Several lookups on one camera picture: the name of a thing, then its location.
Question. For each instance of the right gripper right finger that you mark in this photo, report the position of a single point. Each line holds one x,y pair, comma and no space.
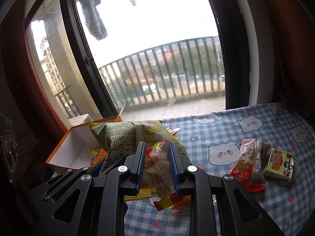
219,205

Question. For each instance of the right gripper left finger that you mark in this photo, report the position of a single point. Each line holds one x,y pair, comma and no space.
82,203

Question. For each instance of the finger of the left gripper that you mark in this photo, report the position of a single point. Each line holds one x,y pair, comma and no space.
48,193

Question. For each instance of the small yellow cartoon snack bag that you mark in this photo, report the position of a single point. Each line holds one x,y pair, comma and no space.
97,154

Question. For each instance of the red orange snack packet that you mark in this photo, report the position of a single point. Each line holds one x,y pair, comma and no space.
157,169

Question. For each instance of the large yellow chip bag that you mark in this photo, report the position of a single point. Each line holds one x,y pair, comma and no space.
132,138

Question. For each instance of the red white cartoon packet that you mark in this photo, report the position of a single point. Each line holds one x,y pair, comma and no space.
248,167

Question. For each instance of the black patterned device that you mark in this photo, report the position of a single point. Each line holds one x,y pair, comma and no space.
9,147

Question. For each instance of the orange cardboard box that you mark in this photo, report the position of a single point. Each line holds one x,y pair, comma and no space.
72,152

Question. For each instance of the pale yellow small snack packet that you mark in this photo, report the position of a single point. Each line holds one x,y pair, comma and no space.
278,164

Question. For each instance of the blue checked bear tablecloth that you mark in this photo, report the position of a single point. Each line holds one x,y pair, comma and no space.
212,142

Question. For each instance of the white plastic balcony stool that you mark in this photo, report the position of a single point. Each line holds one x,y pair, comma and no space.
82,119

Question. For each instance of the dark red curtain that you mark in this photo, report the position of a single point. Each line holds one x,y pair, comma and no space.
23,82

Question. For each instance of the black balcony railing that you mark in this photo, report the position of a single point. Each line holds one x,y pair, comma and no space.
137,75

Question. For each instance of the black window frame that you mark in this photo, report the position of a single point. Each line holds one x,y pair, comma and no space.
230,24

